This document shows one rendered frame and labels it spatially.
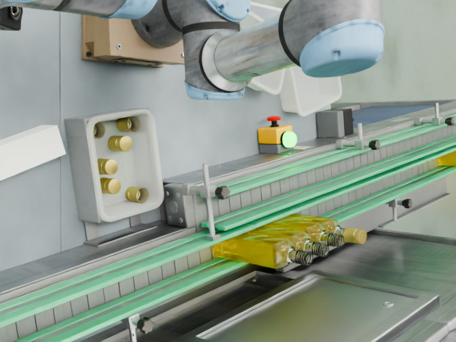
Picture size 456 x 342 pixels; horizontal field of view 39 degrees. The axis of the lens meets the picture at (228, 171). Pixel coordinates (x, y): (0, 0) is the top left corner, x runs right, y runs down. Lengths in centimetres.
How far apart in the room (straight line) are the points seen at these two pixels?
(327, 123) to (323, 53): 110
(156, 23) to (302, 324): 69
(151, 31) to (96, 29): 11
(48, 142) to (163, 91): 37
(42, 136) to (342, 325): 71
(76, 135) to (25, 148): 13
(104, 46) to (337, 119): 84
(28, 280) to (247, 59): 57
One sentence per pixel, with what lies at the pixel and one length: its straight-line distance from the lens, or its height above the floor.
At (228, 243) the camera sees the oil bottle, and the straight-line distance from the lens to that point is 147.
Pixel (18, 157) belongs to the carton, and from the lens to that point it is 128.
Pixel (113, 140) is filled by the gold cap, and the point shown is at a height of 79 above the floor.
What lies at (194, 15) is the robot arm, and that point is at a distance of 126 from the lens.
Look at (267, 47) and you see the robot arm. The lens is 102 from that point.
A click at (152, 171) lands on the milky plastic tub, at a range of 144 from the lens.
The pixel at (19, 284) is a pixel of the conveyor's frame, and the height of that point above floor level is 87.
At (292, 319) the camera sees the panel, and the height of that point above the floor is 112.
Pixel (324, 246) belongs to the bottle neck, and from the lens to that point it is 141.
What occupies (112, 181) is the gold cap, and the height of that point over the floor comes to 81.
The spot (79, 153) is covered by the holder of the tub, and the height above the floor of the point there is 79.
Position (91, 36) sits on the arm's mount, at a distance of 140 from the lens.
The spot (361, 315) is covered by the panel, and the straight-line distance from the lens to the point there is 139.
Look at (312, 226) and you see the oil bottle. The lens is 147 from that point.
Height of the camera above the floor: 194
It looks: 44 degrees down
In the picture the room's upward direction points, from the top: 94 degrees clockwise
